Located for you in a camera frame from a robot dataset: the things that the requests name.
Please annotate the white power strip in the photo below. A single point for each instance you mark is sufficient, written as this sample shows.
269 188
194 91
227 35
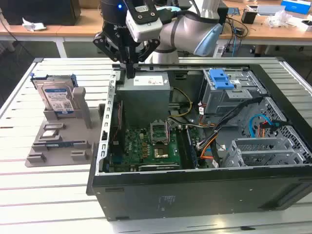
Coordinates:
220 51

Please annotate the thin metal locking lever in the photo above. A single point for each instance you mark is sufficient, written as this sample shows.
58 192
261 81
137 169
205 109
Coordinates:
167 131

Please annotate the black RAM slot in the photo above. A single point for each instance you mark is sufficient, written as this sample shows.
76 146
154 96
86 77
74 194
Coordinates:
181 148

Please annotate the wooden desk white legs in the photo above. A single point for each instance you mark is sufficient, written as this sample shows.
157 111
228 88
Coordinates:
268 34
73 29

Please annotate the hard disk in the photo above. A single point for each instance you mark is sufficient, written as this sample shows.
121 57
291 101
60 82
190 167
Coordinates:
57 97

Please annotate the grey plastic parts rack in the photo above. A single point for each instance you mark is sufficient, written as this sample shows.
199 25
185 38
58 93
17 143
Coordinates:
61 156

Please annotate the RAM stick with blue label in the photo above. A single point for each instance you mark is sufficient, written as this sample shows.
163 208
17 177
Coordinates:
59 144

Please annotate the tall metal drive cage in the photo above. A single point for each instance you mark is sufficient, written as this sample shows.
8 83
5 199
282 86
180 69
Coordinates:
219 102

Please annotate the crumpled white paper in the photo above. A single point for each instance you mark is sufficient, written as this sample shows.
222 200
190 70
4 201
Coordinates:
34 25

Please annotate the small black box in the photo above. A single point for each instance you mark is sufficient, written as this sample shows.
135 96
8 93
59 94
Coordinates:
248 17

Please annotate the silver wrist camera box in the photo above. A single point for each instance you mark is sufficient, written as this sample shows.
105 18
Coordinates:
146 31

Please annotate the blue plastic disk carrier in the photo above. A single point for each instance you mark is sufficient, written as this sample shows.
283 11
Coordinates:
220 79

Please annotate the silver CPU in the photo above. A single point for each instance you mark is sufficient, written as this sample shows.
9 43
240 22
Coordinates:
49 134

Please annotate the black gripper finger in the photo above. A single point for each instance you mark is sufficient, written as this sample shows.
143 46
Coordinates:
147 52
106 45

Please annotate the CPU socket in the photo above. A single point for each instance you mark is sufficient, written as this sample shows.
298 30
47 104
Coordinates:
161 152

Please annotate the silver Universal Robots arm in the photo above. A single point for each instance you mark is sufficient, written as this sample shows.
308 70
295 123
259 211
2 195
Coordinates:
185 31

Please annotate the black open PC case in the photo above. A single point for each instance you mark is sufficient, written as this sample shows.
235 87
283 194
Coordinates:
170 195

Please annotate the large black box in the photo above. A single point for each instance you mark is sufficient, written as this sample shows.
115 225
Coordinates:
36 12

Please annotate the clear plastic bag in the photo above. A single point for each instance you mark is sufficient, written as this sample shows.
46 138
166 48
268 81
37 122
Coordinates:
278 19

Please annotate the green motherboard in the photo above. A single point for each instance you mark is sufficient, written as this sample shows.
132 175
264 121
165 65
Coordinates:
136 146

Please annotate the grey power supply unit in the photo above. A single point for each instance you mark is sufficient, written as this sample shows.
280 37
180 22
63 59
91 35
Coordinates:
143 102

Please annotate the blue white carton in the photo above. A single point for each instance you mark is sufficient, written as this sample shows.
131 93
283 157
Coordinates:
293 6

